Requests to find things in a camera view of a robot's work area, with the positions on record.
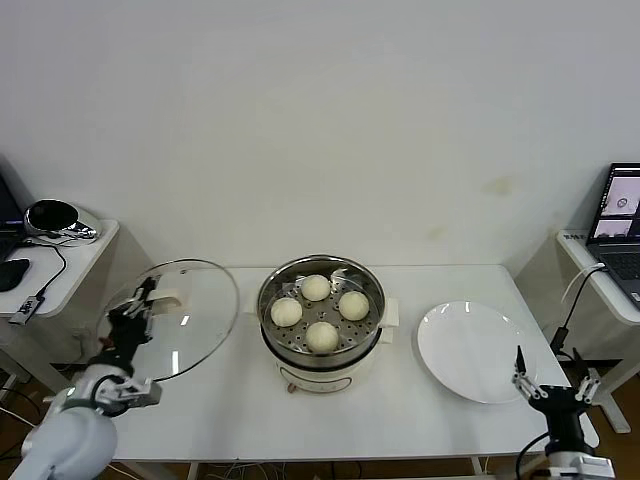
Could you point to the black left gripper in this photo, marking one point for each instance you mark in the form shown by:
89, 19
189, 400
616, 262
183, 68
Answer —
125, 335

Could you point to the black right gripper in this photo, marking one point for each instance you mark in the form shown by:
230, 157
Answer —
560, 400

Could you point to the round glass pot lid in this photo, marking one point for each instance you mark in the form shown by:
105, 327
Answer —
200, 310

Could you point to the white steamed baozi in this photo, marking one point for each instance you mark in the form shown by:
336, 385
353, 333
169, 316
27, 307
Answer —
321, 336
286, 311
354, 305
316, 287

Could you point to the steel steamer pot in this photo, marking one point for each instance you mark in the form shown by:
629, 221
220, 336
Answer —
320, 375

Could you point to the steel perforated steamer basket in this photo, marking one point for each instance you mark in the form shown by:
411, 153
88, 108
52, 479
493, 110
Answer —
360, 330

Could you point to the white side table with headset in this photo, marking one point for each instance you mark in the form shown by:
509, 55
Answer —
75, 260

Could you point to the white round plate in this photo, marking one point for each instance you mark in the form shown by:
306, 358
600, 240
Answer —
475, 350

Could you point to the white side table with label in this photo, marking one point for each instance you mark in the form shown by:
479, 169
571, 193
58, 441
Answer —
615, 300

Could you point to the grey usb hub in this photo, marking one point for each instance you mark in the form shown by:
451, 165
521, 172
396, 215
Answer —
27, 307

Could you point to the chrome headset with black visor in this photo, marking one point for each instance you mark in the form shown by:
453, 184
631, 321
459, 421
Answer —
50, 215

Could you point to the black computer mouse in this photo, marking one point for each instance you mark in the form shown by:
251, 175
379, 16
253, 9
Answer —
12, 275

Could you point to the grey open laptop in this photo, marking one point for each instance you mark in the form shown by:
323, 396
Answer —
620, 260

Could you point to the white label sticker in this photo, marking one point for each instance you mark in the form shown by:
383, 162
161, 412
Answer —
575, 235

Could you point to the dark monitor screen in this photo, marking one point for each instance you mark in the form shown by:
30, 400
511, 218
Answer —
7, 235

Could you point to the white wall socket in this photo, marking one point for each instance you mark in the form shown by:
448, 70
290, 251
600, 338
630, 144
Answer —
77, 331

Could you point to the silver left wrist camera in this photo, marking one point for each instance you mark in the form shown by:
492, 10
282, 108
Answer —
140, 395

